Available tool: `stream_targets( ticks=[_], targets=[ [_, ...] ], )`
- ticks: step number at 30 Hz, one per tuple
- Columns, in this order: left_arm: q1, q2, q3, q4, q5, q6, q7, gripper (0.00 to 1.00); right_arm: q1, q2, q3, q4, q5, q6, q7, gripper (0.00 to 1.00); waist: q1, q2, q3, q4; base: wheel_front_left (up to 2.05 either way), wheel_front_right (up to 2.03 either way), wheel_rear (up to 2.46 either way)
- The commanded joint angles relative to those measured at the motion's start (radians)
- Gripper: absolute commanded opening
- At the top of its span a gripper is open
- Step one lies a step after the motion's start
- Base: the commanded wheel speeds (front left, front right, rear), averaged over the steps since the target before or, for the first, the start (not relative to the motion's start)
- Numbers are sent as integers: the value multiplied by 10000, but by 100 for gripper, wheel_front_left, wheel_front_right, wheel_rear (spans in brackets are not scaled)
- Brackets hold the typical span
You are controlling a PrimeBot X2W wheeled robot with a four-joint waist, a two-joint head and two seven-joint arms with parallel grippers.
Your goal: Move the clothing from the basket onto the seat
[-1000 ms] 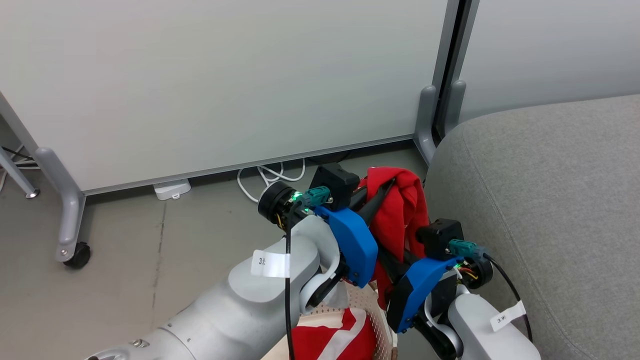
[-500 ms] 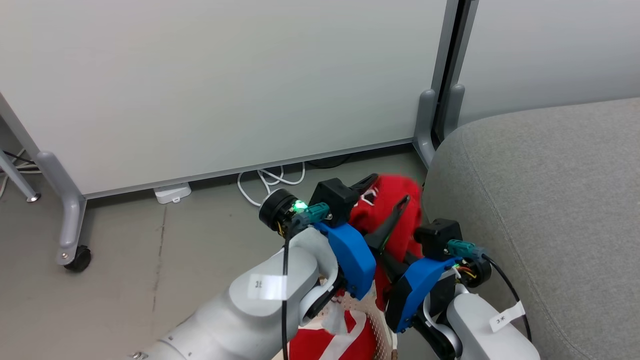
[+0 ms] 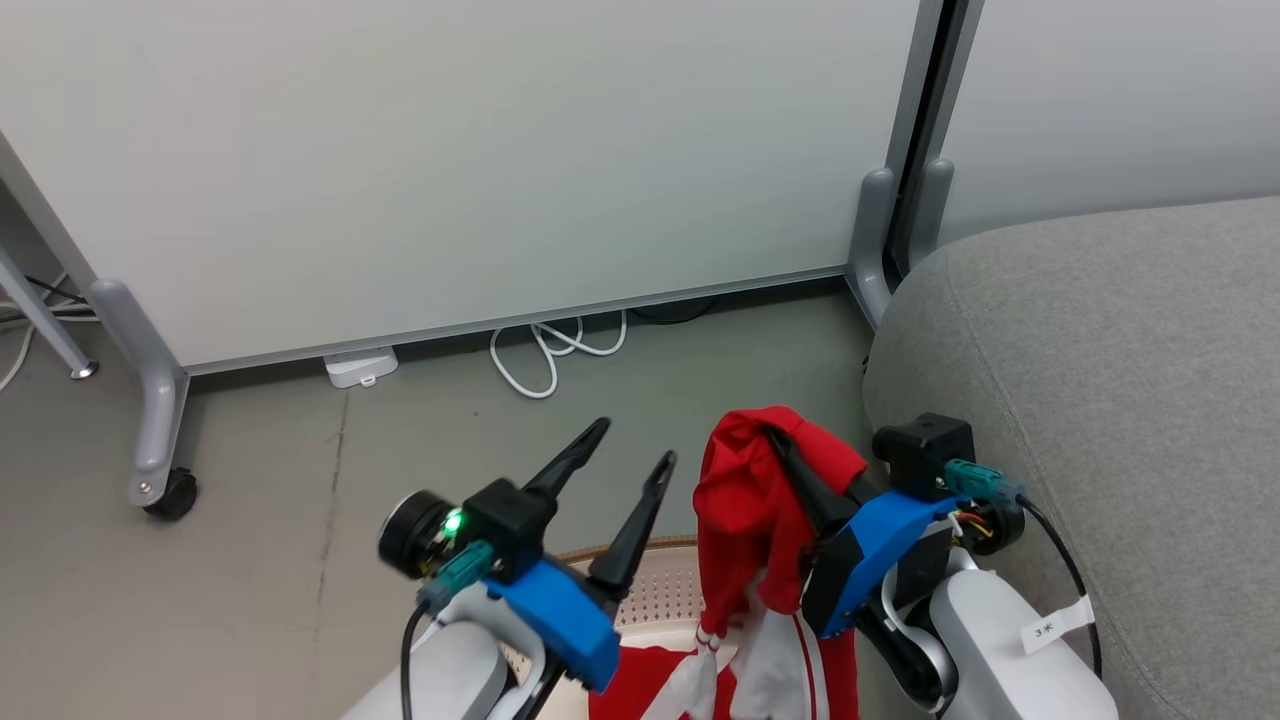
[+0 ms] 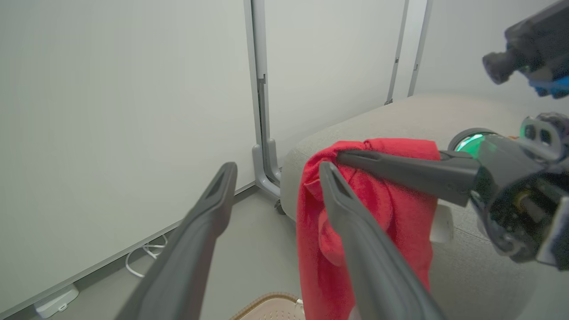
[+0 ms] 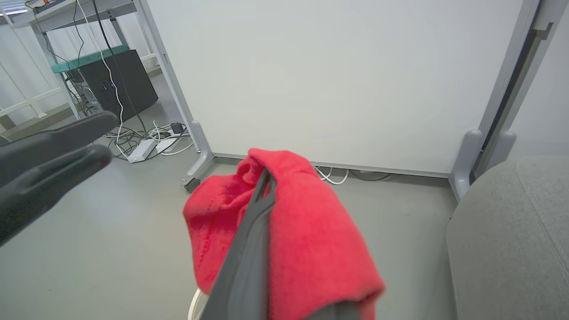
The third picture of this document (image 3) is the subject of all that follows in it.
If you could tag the red and white garment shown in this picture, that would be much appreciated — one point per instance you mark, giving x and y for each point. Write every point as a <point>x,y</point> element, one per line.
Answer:
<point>745,500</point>

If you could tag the narrow white partition panel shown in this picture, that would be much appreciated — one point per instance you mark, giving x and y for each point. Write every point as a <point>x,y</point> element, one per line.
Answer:
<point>1120,100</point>

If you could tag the white power adapter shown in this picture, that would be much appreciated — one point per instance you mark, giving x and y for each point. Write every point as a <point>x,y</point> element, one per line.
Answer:
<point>360,366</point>

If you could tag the grey fabric sofa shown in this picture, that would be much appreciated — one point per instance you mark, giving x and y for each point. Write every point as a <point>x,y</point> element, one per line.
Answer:
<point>1130,400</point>

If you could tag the grey metal table leg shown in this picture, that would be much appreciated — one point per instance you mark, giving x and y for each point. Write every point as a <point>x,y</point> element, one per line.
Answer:
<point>40,310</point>

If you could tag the wide white partition panel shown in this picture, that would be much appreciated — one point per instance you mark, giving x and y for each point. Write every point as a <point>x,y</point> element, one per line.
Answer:
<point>450,150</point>

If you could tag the short grey partition foot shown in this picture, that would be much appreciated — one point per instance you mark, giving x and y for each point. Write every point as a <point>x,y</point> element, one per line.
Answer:
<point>870,230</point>
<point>932,200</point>

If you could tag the long grey partition foot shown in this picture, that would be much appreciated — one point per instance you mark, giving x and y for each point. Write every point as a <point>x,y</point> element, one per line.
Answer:
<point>158,400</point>

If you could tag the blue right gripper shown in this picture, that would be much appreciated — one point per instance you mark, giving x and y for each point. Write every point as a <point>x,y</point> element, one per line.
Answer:
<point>870,550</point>

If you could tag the cream perforated laundry basket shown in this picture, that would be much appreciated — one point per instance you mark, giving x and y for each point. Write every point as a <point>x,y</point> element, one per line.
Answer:
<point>665,590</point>

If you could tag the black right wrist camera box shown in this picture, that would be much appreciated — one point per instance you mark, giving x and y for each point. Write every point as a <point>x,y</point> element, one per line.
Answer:
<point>925,450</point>

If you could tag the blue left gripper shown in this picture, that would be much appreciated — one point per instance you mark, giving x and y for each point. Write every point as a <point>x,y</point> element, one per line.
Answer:
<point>565,620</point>

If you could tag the black caster wheel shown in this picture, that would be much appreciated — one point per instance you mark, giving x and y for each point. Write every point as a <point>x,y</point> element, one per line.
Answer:
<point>175,496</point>

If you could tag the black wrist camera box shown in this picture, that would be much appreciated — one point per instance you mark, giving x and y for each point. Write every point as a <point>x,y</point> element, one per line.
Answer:
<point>510,525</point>
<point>925,450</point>

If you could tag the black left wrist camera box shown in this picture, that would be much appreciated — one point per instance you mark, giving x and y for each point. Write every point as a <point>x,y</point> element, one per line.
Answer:
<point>510,525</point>

